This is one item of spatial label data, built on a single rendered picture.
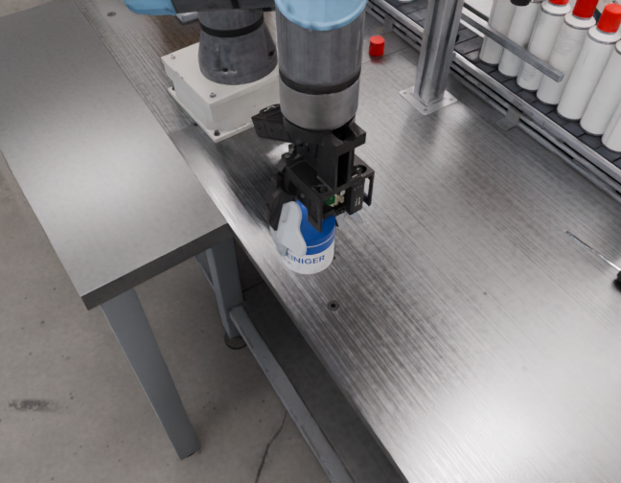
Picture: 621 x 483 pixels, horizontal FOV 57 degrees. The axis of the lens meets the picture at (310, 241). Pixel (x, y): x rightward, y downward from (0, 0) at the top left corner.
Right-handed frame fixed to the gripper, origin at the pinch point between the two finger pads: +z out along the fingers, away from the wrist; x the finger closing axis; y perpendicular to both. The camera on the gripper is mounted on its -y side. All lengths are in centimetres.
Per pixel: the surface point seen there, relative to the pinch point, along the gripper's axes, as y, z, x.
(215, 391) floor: -36, 100, -8
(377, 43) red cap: -45, 14, 51
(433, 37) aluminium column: -26, 2, 47
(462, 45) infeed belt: -31, 12, 63
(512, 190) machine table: 1.4, 17.0, 43.1
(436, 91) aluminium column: -26, 15, 50
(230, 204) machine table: -24.6, 16.9, 1.0
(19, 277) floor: -110, 100, -41
